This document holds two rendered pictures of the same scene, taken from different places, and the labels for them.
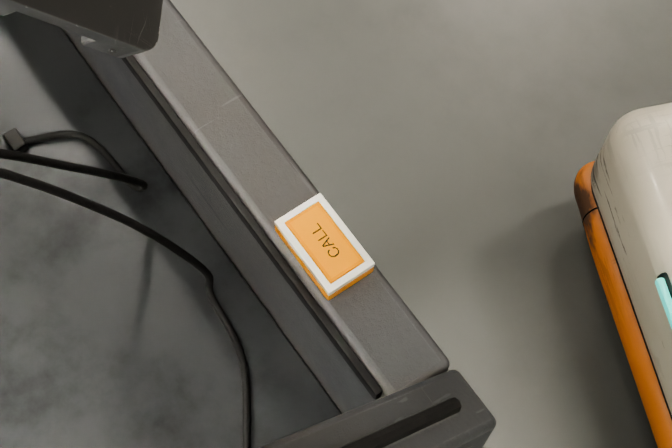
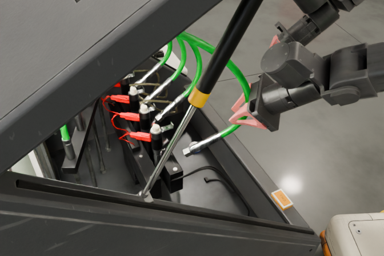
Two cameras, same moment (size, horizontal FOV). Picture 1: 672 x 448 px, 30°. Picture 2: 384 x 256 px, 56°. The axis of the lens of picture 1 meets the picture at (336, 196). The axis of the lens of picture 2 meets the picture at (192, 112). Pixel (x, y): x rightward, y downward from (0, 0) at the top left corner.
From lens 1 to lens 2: 0.36 m
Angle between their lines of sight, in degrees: 24
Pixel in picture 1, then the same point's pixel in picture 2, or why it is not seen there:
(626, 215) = (335, 242)
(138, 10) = (276, 123)
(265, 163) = (268, 182)
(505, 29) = (299, 195)
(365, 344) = (291, 220)
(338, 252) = (285, 200)
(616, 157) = (332, 226)
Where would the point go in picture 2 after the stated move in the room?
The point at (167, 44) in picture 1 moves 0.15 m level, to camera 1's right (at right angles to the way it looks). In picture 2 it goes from (247, 158) to (302, 168)
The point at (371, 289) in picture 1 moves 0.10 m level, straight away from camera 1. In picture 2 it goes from (292, 210) to (297, 179)
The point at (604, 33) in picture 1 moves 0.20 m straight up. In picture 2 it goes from (326, 199) to (336, 177)
